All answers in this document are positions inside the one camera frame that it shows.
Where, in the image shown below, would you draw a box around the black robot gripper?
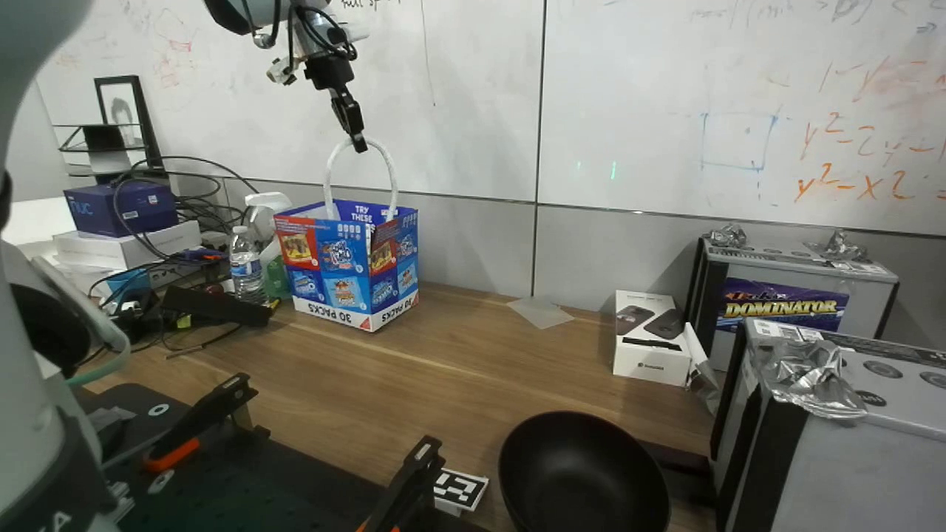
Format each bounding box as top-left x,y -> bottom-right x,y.
298,47 -> 371,158

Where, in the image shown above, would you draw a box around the thick white braided rope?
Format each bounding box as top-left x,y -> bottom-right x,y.
322,137 -> 403,226

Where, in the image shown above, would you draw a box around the blue printed carton box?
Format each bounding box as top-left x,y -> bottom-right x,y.
273,198 -> 424,335

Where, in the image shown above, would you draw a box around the dark blue cardboard box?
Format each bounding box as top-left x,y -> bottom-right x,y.
63,177 -> 180,243

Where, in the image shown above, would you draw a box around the flat white box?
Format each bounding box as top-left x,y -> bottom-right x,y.
48,220 -> 205,294

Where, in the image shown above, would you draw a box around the green liquid spray bottle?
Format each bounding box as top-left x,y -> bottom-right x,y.
244,189 -> 297,306

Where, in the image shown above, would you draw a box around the clear plastic water bottle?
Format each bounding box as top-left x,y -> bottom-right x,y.
227,226 -> 266,306

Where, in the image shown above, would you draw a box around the black power strip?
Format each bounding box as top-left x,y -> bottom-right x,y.
91,248 -> 232,298

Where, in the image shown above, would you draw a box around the black hand tool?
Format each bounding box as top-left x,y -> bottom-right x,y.
116,285 -> 280,350

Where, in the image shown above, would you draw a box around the clear plastic sheet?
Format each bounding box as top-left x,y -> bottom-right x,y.
507,295 -> 576,335

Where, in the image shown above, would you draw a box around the whiteboard with writing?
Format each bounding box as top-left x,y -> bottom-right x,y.
9,0 -> 946,236

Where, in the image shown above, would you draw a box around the white power strip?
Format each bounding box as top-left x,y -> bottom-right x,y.
610,288 -> 711,388

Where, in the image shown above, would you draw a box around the black perforated breadboard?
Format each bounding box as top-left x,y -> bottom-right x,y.
77,381 -> 476,532

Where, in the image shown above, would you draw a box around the black white fiducial tag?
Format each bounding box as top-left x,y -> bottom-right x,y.
430,468 -> 490,518

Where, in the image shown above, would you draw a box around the crumpled aluminium foil piece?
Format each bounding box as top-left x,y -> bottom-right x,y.
752,319 -> 872,422
805,229 -> 876,267
708,221 -> 752,252

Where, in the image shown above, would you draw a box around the black bowl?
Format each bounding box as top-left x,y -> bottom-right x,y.
498,410 -> 674,532

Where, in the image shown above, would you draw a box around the grey battery with round caps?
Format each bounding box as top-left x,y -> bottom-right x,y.
712,317 -> 946,532

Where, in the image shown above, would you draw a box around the black tangled cables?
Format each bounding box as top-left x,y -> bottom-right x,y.
109,153 -> 260,260

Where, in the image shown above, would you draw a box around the black picture frame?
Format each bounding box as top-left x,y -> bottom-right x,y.
91,75 -> 170,181

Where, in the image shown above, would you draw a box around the black wire stand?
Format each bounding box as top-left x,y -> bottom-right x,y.
57,121 -> 136,189

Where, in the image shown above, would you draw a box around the black clamp orange handle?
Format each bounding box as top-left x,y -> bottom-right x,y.
143,373 -> 260,478
354,439 -> 449,532

